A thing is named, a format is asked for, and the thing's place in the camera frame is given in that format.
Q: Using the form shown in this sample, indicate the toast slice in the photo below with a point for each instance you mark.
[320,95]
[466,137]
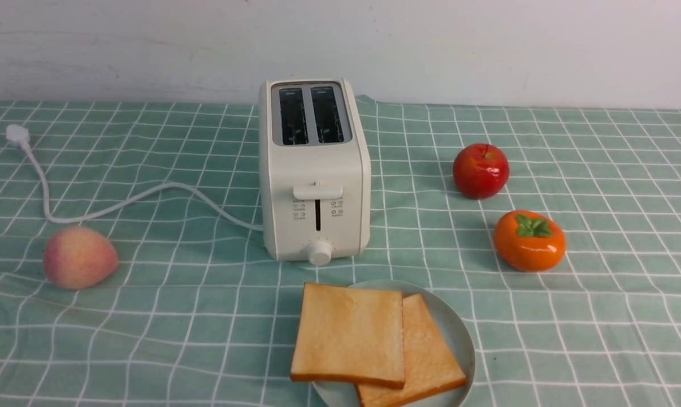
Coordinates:
[349,335]
[430,366]

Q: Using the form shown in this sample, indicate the light green plate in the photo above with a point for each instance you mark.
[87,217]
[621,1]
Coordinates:
[454,332]

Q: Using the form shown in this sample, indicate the white two-slot toaster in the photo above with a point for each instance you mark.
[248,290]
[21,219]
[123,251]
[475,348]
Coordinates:
[314,171]

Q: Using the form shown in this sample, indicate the red apple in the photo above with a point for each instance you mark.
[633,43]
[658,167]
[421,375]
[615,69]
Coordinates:
[480,171]

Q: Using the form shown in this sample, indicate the green checkered tablecloth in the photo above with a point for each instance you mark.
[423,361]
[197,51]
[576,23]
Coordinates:
[198,313]

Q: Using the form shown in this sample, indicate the orange persimmon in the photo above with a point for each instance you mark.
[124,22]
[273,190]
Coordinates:
[529,241]

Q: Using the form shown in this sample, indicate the pink peach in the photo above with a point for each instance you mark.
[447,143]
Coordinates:
[78,257]

